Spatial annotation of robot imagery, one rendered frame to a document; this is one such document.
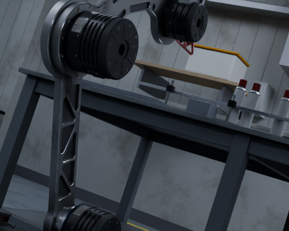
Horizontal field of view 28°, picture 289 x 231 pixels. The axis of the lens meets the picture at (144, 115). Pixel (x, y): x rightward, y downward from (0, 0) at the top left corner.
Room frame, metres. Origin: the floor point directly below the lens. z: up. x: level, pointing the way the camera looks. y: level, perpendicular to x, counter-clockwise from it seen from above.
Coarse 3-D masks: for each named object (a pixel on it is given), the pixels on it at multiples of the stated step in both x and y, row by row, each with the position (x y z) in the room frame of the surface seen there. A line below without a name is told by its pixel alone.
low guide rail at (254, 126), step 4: (164, 100) 2.71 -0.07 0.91; (168, 104) 2.70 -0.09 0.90; (172, 104) 2.69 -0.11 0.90; (176, 104) 2.68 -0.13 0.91; (180, 104) 2.67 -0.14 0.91; (180, 108) 2.67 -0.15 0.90; (184, 108) 2.66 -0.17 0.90; (216, 116) 2.58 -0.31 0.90; (220, 116) 2.57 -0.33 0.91; (224, 116) 2.57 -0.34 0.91; (224, 120) 2.56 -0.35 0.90; (252, 124) 2.50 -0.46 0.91; (256, 124) 2.49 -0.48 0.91; (256, 128) 2.49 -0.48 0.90; (260, 128) 2.48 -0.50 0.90; (264, 128) 2.47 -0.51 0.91; (268, 128) 2.47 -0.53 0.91; (284, 132) 2.43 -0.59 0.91; (288, 132) 2.43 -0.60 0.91; (284, 136) 2.43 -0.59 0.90; (288, 136) 2.42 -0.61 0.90
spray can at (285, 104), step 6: (288, 90) 2.40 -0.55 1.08; (288, 96) 2.40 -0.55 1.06; (282, 102) 2.40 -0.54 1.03; (288, 102) 2.39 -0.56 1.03; (282, 108) 2.39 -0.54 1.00; (288, 108) 2.40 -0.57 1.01; (276, 114) 2.41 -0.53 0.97; (282, 114) 2.39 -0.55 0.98; (288, 114) 2.41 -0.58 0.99; (276, 120) 2.40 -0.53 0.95; (276, 126) 2.40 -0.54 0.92; (282, 126) 2.39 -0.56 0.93; (270, 132) 2.41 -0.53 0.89; (276, 132) 2.39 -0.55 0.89; (282, 132) 2.40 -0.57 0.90
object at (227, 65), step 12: (204, 48) 5.33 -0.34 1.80; (216, 48) 5.25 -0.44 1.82; (192, 60) 5.36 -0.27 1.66; (204, 60) 5.30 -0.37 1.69; (216, 60) 5.24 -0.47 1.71; (228, 60) 5.19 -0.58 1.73; (240, 60) 5.29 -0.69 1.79; (204, 72) 5.28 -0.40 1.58; (216, 72) 5.23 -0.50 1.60; (228, 72) 5.17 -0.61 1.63; (240, 72) 5.36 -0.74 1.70
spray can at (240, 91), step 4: (240, 80) 2.50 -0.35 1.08; (244, 80) 2.49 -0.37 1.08; (240, 84) 2.49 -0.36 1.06; (244, 84) 2.49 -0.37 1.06; (236, 88) 2.49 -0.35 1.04; (240, 88) 2.48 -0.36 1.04; (244, 88) 2.49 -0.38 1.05; (236, 92) 2.49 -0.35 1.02; (240, 92) 2.48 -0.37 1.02; (244, 92) 2.48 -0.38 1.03; (236, 96) 2.48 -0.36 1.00; (240, 96) 2.48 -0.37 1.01; (244, 96) 2.49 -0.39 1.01; (236, 100) 2.48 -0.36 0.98; (240, 100) 2.48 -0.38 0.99; (236, 104) 2.48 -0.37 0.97; (240, 104) 2.49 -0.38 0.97; (232, 108) 2.48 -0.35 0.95; (232, 112) 2.48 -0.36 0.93; (236, 112) 2.48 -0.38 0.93; (232, 116) 2.48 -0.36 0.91; (236, 116) 2.48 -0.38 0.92; (228, 120) 2.48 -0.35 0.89; (232, 120) 2.48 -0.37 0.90; (236, 120) 2.49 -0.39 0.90
